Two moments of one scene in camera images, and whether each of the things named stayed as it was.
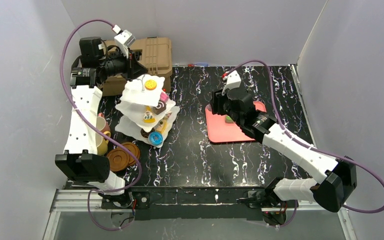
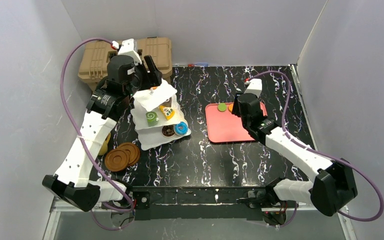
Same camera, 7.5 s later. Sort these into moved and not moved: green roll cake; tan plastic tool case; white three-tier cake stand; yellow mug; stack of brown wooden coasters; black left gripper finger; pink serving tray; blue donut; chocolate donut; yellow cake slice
Moved: green roll cake; yellow cake slice; white three-tier cake stand; blue donut; black left gripper finger; chocolate donut
Not moved: pink serving tray; yellow mug; tan plastic tool case; stack of brown wooden coasters
